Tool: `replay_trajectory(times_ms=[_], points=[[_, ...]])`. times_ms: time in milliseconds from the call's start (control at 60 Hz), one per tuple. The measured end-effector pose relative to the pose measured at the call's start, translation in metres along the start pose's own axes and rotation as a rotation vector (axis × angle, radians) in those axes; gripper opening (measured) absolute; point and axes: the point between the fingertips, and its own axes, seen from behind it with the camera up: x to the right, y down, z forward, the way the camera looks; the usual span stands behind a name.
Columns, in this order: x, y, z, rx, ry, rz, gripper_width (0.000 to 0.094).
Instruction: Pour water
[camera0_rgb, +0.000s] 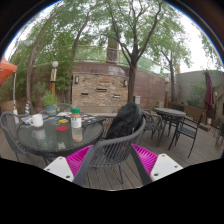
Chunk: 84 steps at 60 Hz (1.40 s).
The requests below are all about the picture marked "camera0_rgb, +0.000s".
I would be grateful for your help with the potted plant in teal pot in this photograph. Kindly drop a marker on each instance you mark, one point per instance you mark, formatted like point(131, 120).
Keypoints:
point(50, 102)

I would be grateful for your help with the globe lamp post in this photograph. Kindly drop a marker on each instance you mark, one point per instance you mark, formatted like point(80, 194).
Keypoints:
point(53, 77)

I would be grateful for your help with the orange canopy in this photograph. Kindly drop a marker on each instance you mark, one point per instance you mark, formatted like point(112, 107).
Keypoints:
point(6, 69)

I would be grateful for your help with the grey chair behind backpack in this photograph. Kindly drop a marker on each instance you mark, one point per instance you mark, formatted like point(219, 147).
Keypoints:
point(153, 122)

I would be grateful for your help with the grey wicker chair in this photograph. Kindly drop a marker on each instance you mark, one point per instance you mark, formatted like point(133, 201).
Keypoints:
point(108, 153)
point(9, 124)

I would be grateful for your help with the white ceramic mug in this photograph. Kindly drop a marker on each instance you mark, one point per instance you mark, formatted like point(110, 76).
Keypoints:
point(36, 120)

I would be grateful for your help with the folded maroon umbrella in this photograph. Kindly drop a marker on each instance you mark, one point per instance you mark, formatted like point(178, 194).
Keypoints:
point(209, 97)

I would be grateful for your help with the clear bottle with green cap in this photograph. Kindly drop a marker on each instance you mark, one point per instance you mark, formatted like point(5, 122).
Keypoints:
point(76, 125)

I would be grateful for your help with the tree trunk centre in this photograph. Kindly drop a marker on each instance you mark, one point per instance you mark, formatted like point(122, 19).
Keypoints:
point(132, 24)

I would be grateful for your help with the gripper white and magenta left finger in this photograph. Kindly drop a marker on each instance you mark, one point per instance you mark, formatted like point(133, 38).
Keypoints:
point(68, 167)

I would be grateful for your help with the board game sheet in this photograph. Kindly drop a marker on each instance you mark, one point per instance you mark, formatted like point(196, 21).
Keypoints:
point(86, 119)

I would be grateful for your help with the black metal chair right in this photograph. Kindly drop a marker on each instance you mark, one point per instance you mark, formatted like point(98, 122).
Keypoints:
point(188, 128)

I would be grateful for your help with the black backpack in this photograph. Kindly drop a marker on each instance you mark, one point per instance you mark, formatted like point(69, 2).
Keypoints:
point(126, 122)

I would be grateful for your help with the grey wicker chair near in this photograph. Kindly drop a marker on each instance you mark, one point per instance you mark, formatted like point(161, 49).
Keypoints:
point(108, 153)

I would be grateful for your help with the red round coaster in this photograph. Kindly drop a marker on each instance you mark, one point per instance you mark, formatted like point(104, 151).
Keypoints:
point(62, 128)

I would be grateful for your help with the gripper white and magenta right finger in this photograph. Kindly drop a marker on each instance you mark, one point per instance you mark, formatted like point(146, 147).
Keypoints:
point(156, 166)

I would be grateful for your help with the yellow round coaster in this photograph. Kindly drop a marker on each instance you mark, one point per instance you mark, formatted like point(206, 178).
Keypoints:
point(63, 121)

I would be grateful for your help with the grey wicker chair left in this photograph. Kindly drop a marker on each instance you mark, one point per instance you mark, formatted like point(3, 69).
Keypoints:
point(9, 124)

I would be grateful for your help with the round glass patio table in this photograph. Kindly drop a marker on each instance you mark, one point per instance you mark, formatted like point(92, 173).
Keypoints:
point(48, 142)

